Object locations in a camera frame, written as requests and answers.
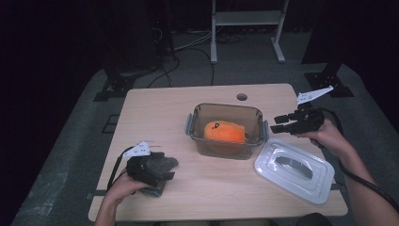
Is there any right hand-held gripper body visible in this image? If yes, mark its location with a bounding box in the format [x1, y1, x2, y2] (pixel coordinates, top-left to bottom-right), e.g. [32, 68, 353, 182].
[289, 85, 335, 137]

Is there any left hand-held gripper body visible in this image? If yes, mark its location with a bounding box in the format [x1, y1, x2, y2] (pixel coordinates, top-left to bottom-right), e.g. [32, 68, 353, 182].
[122, 140, 162, 186]

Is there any gray cloth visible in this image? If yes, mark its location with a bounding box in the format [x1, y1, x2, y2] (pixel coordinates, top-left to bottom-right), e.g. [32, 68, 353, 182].
[139, 155, 180, 199]

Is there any orange plush toy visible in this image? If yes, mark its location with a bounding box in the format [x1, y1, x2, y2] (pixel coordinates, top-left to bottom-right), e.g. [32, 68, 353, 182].
[202, 121, 247, 154]

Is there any white box lid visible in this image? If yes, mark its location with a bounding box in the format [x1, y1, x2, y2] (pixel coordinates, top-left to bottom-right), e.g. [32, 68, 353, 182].
[253, 137, 336, 206]

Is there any brown transparent storage box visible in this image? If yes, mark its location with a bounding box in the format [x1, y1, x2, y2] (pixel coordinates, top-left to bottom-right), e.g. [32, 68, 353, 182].
[184, 103, 270, 161]

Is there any person's right hand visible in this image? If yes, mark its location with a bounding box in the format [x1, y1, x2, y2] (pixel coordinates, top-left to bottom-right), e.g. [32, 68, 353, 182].
[295, 118, 346, 155]

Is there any person's left hand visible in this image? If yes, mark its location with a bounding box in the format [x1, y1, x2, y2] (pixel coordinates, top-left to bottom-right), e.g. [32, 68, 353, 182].
[106, 170, 152, 205]

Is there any black metal stand base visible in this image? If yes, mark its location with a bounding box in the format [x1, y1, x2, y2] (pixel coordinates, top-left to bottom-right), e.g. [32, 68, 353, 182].
[304, 60, 356, 99]
[92, 73, 136, 103]

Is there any dark rounded object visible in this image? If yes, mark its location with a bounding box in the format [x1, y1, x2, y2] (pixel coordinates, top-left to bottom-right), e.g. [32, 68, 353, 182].
[295, 212, 334, 226]

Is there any dark equipment rack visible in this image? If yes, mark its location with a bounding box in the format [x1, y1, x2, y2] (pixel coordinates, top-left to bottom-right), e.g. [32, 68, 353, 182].
[103, 0, 177, 72]

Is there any left hand-held gripper cable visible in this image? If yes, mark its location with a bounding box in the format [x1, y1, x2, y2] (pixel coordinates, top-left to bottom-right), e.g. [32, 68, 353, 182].
[106, 146, 134, 193]

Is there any hand-held gripper cable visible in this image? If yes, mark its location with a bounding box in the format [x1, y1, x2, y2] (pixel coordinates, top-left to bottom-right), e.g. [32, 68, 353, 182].
[106, 146, 134, 193]
[319, 107, 399, 215]

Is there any right hand-held gripper cable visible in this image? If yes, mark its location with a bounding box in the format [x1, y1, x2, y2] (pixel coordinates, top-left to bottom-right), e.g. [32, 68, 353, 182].
[319, 107, 399, 215]

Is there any black floor cable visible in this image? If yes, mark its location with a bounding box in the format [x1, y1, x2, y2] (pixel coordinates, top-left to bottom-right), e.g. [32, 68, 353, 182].
[173, 46, 216, 87]
[146, 56, 182, 89]

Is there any white metal stand frame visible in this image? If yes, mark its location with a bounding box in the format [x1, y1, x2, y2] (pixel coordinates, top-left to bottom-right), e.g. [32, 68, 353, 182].
[210, 0, 290, 65]

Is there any white floor cable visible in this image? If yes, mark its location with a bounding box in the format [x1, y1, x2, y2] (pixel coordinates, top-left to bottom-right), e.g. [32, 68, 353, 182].
[173, 30, 214, 52]

